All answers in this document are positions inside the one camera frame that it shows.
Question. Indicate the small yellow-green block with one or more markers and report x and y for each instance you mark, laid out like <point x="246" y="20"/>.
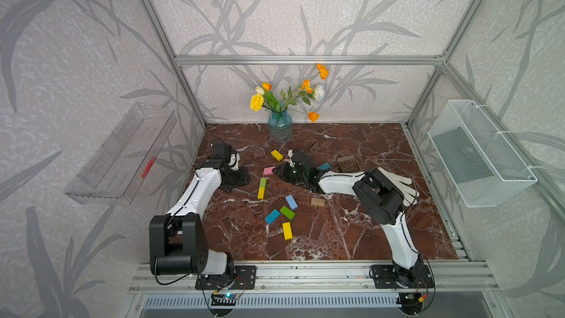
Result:
<point x="261" y="193"/>

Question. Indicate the yellow block near vase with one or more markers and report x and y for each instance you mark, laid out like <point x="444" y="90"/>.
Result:
<point x="277" y="155"/>

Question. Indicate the white wire mesh basket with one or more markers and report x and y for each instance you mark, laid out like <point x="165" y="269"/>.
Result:
<point x="484" y="166"/>

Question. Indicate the clear plastic wall shelf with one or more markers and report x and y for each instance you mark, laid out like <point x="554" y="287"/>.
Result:
<point x="119" y="167"/>

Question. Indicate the yellow block front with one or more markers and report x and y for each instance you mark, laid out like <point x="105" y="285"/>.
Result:
<point x="287" y="231"/>

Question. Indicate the pink block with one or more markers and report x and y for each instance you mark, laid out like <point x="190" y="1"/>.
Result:
<point x="269" y="170"/>

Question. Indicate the white glove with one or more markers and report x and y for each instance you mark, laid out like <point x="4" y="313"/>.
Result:
<point x="405" y="185"/>

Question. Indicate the teal block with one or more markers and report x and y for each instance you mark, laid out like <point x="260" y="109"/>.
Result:
<point x="272" y="216"/>
<point x="324" y="167"/>

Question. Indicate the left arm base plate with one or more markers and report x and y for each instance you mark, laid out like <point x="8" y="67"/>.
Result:
<point x="237" y="278"/>

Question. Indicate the light blue block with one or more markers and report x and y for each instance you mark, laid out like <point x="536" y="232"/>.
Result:
<point x="291" y="202"/>

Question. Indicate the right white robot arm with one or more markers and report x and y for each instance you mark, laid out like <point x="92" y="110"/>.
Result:
<point x="384" y="195"/>

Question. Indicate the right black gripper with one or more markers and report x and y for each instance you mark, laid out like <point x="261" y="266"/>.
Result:
<point x="282" y="169"/>

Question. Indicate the tan wooden block lower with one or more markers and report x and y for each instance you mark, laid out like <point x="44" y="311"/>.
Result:
<point x="317" y="202"/>

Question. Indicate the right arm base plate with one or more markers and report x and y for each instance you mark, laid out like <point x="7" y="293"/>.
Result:
<point x="387" y="276"/>

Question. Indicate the left circuit board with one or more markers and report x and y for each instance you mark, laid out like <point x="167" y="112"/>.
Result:
<point x="227" y="299"/>

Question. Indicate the green block lower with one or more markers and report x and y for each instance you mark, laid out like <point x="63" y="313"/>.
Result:
<point x="288" y="213"/>

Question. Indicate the artificial flower bouquet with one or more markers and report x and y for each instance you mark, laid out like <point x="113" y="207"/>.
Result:
<point x="310" y="90"/>

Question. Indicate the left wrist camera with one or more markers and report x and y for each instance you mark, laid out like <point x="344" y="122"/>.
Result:
<point x="224" y="155"/>

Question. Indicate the blue glass vase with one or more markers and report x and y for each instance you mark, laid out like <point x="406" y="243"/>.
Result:
<point x="280" y="127"/>

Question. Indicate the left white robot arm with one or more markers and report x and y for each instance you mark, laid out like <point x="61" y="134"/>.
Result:
<point x="177" y="240"/>

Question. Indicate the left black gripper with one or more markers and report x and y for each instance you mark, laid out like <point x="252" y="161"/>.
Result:
<point x="243" y="179"/>

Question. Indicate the brown slotted wooden tray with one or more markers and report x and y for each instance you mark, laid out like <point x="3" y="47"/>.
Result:
<point x="348" y="164"/>

